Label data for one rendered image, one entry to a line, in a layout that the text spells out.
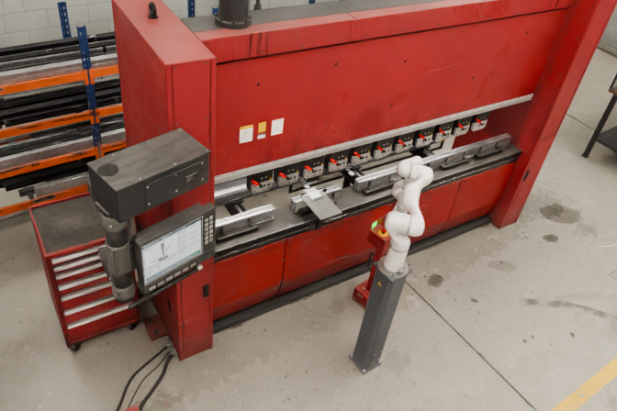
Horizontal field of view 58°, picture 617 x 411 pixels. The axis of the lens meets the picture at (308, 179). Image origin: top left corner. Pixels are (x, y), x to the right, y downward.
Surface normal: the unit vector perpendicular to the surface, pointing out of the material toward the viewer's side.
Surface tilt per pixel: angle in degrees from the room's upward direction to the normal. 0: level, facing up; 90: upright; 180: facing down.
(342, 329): 0
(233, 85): 90
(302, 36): 90
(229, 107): 90
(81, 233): 0
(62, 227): 0
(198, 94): 90
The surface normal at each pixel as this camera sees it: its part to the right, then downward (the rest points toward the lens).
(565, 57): -0.85, 0.25
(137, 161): 0.11, -0.78
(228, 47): 0.51, 0.57
